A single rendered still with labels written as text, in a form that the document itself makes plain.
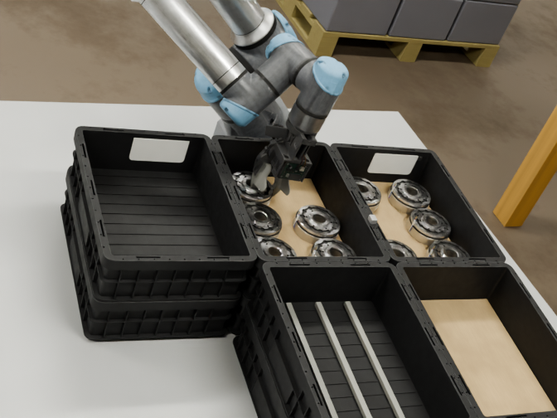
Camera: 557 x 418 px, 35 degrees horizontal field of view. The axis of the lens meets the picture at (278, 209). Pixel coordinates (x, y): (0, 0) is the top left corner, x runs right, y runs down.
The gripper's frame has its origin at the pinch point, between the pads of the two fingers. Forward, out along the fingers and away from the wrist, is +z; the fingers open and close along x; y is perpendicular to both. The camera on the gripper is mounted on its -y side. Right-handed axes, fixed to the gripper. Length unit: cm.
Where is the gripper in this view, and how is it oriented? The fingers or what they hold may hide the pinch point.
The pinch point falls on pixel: (263, 188)
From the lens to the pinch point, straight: 199.0
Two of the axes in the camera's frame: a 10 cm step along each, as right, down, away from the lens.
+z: -4.1, 7.4, 5.4
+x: 8.6, 1.2, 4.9
